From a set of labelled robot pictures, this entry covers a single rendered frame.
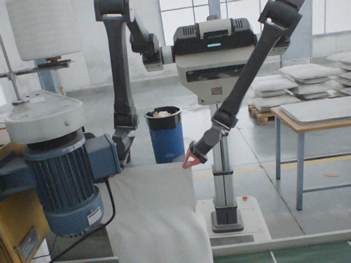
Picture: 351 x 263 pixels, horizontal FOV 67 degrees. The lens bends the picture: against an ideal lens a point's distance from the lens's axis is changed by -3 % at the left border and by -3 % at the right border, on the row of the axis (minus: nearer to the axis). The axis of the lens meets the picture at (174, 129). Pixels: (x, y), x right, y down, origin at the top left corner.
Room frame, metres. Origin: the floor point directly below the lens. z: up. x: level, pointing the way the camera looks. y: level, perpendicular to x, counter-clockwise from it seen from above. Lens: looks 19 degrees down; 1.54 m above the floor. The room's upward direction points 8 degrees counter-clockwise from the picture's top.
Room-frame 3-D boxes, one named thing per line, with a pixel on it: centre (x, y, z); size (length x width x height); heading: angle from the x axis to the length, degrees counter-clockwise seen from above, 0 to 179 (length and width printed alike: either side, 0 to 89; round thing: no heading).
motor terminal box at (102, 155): (0.68, 0.21, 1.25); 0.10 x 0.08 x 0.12; 22
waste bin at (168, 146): (3.26, 0.11, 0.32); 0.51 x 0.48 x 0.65; 177
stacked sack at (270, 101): (4.12, -1.63, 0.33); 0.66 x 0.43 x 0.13; 87
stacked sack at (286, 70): (4.51, -2.26, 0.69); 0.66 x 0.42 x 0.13; 84
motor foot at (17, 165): (0.61, 0.39, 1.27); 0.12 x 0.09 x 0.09; 177
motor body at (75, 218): (0.64, 0.30, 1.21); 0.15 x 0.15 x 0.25
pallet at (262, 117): (4.35, -1.95, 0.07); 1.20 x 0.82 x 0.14; 85
